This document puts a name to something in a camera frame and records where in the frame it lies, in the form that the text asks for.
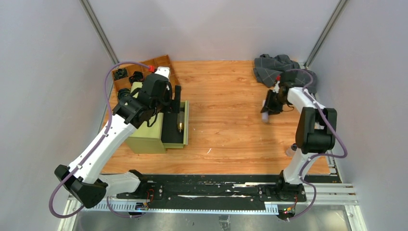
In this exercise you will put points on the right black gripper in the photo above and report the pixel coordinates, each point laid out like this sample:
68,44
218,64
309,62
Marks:
269,107

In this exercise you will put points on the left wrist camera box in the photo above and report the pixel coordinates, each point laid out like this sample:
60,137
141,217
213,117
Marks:
163,71

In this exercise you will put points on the clear gold-cap bottle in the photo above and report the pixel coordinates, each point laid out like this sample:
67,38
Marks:
180,121

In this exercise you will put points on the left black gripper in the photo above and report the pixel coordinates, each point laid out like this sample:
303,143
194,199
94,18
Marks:
176,98

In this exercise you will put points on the brown compartment tray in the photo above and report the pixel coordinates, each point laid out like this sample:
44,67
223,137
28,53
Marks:
122,73

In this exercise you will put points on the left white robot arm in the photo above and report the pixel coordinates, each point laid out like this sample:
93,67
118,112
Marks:
83,177

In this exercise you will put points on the small black-cap bottle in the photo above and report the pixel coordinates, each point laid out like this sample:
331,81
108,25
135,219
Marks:
290,152

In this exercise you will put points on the green drawer box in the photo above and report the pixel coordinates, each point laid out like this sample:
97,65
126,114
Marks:
163,134

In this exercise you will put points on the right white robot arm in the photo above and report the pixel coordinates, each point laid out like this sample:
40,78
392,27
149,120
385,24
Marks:
314,134

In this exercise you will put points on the grey checked cloth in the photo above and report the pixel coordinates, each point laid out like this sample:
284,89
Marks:
267,69

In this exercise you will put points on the white tube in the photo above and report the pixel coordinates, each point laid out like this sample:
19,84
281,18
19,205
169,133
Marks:
265,112

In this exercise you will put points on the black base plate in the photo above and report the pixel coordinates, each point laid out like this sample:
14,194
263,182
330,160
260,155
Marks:
212,192

